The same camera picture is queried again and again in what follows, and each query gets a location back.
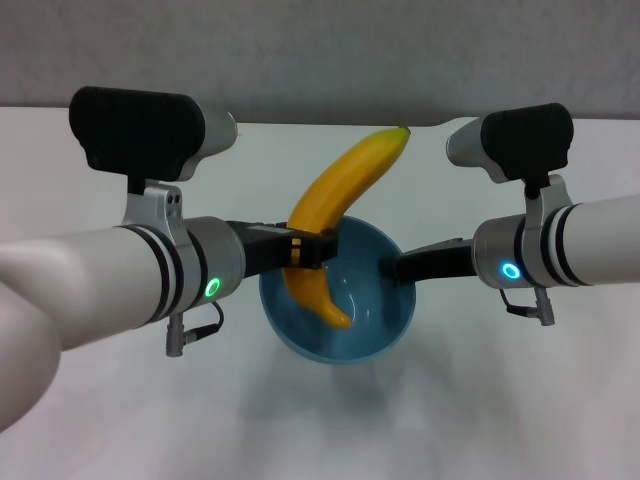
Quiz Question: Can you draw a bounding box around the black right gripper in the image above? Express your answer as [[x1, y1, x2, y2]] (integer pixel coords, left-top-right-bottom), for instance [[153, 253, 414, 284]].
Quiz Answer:
[[377, 238, 476, 286]]

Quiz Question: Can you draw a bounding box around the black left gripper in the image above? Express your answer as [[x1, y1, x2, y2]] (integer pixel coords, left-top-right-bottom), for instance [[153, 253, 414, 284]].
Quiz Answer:
[[224, 219, 338, 281]]

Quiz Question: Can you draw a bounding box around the blue bowl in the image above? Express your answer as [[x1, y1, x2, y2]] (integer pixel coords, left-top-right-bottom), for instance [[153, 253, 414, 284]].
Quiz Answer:
[[258, 215, 417, 362]]

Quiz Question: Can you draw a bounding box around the yellow banana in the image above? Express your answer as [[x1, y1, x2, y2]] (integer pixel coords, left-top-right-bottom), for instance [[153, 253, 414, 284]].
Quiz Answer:
[[281, 125, 411, 330]]

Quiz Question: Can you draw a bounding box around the right arm cable with connector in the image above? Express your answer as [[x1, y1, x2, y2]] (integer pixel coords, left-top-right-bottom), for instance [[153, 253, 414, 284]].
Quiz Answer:
[[501, 285, 556, 327]]

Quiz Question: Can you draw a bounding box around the arm cable with connector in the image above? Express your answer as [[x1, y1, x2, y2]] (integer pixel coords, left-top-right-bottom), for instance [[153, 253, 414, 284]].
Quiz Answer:
[[166, 301, 224, 359], [501, 285, 556, 327]]

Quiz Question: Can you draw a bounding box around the silver left camera bracket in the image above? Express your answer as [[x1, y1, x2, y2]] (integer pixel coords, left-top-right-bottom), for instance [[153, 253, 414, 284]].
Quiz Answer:
[[122, 180, 185, 242]]

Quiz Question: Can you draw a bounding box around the silver camera bracket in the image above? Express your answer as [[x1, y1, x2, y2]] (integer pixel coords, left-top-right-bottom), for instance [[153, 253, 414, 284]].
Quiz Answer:
[[522, 173, 574, 227], [122, 180, 185, 242]]

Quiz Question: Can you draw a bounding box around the left arm cable with connector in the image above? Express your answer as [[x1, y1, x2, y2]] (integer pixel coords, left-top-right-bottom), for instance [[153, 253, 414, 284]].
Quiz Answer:
[[166, 301, 224, 359]]

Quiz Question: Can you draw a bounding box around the silver right camera bracket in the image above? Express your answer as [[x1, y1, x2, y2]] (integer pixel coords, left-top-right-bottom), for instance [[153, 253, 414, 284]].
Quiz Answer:
[[522, 173, 574, 227]]

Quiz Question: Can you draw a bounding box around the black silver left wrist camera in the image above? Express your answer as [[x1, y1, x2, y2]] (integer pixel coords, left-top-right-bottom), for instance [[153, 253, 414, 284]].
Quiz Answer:
[[68, 86, 237, 194]]

